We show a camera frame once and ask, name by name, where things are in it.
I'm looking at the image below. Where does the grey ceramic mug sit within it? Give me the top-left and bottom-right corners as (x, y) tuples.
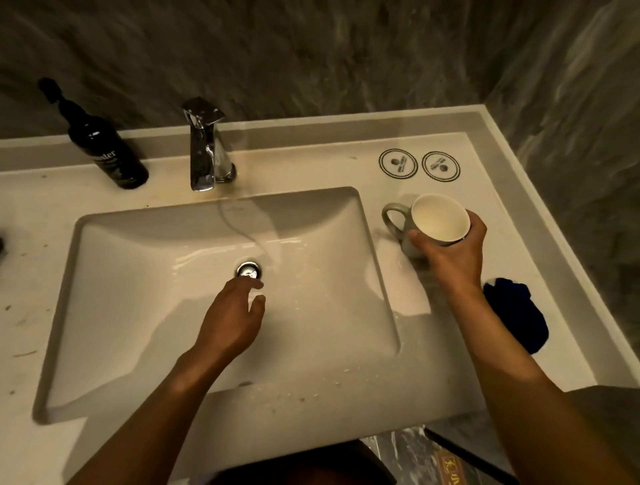
(382, 193), (472, 259)

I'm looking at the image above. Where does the patterned box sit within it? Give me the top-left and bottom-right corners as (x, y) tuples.
(432, 447), (481, 485)

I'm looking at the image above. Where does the person's right forearm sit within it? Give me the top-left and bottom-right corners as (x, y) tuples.
(446, 285), (637, 485)

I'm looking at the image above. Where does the chrome sink faucet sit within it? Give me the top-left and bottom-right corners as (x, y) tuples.
(181, 97), (238, 192)

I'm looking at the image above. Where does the person's right hand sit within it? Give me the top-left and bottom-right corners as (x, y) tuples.
(408, 210), (488, 296)

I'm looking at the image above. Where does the person's left hand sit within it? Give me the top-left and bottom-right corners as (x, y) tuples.
(193, 276), (267, 358)

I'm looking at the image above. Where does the round white paper coaster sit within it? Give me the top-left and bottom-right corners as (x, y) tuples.
(421, 151), (461, 183)
(378, 148), (419, 180)

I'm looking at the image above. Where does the person's dark clothing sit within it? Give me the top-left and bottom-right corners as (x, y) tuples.
(210, 440), (398, 485)

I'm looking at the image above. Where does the white rectangular sink basin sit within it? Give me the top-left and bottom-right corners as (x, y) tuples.
(33, 187), (402, 425)

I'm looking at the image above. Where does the dark blue cloth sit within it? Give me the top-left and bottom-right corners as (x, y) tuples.
(483, 278), (550, 355)

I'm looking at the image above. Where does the person's left forearm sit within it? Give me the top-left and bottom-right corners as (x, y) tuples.
(67, 344), (227, 485)

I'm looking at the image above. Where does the black pump bottle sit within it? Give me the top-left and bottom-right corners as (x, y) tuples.
(38, 77), (150, 190)

